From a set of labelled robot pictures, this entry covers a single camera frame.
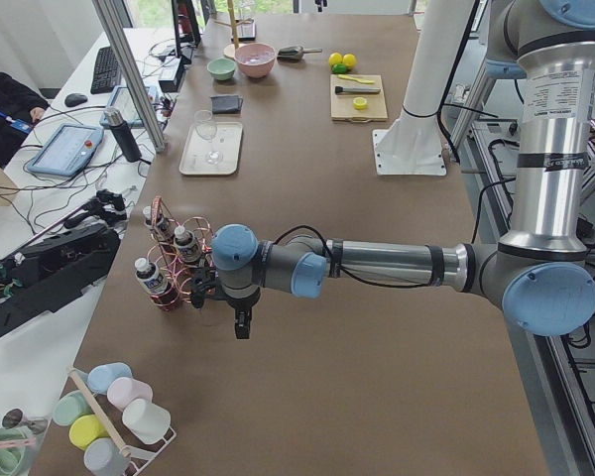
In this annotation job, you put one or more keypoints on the aluminium frame post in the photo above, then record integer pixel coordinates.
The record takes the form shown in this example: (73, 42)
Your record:
(112, 26)

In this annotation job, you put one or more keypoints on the tea bottle front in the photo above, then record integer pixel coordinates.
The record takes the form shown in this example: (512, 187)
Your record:
(151, 278)

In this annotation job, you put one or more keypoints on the pink cup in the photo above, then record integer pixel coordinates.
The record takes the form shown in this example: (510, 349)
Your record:
(124, 390)

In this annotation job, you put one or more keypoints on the grey cup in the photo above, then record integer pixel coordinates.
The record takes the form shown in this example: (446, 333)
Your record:
(103, 458)

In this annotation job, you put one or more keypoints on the green cup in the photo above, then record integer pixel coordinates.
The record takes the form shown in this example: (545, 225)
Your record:
(70, 407)

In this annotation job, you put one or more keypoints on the black computer mouse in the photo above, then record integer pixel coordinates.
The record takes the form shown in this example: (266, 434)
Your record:
(75, 99)

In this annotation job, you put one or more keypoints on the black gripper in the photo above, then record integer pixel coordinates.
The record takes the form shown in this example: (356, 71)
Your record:
(240, 305)

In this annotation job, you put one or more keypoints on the tea bottle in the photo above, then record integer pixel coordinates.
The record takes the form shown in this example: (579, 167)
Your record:
(187, 245)
(159, 225)
(151, 278)

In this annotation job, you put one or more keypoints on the grey folded cloth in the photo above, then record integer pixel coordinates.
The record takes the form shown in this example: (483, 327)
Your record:
(226, 104)

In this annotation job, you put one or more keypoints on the blue teach pendant tablet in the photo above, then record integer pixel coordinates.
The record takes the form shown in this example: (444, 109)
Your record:
(67, 152)

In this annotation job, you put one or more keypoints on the yellow cup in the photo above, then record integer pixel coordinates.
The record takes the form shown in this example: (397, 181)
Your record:
(84, 430)

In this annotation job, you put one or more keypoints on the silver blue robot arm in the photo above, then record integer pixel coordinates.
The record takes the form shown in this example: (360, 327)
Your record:
(535, 274)

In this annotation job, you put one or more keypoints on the white cup rack wooden handle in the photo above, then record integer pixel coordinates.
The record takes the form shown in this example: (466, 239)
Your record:
(141, 455)

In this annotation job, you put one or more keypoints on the yellow plastic knife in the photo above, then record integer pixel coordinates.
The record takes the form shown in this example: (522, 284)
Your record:
(355, 79)

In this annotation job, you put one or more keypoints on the yellow lemon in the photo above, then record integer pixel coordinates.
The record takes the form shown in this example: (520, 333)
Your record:
(349, 60)
(335, 58)

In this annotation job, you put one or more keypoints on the bamboo cutting board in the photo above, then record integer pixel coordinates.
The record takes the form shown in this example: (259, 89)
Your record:
(341, 107)

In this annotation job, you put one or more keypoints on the cream serving tray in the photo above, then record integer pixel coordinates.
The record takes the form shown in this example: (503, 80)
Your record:
(227, 140)

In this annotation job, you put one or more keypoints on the green lime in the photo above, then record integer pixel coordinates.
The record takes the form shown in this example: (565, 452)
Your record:
(339, 68)

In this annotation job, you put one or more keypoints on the metal scoop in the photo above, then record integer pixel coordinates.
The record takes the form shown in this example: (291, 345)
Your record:
(295, 53)

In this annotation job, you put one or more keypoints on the metal jigger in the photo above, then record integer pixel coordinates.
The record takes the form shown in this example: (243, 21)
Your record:
(16, 418)

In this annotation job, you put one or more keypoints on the pink bowl with ice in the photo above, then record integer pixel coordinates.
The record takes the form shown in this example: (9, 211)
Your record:
(255, 60)

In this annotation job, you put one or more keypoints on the light blue cup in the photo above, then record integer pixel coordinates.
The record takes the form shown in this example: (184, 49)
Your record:
(101, 377)

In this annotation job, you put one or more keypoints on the steel muddler black tip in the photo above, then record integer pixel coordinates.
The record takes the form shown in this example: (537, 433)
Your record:
(339, 90)

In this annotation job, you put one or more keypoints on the tea bottle middle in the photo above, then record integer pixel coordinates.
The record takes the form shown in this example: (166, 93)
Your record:
(187, 245)

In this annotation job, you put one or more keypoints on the tea bottle back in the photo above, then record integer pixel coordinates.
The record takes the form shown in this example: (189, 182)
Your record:
(159, 225)

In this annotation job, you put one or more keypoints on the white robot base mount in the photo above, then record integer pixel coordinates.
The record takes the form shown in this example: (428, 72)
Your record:
(412, 144)

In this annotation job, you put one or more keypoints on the green cloth in container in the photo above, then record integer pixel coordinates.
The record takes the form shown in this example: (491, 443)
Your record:
(17, 460)

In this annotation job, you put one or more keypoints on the wooden mug tree stand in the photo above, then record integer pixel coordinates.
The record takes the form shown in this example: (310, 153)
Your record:
(241, 23)

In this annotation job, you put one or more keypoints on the half lemon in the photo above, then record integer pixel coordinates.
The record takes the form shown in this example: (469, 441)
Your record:
(360, 103)

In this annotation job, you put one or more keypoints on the green bowl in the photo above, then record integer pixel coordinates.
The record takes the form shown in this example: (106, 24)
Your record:
(221, 69)

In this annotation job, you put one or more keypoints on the person in black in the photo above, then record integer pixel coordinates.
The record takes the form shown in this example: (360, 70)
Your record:
(19, 106)

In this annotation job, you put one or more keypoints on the black keyboard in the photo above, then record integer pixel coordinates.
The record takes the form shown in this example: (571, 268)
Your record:
(107, 72)

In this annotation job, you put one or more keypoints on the clear wine glass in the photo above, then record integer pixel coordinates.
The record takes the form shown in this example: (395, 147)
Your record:
(206, 128)

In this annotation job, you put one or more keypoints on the black thermos bottle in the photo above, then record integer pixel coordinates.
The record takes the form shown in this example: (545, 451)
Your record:
(122, 134)

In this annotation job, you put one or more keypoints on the copper wire bottle basket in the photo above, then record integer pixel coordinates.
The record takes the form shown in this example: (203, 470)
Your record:
(166, 257)

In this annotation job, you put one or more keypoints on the white cup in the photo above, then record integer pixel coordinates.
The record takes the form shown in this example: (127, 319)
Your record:
(146, 420)

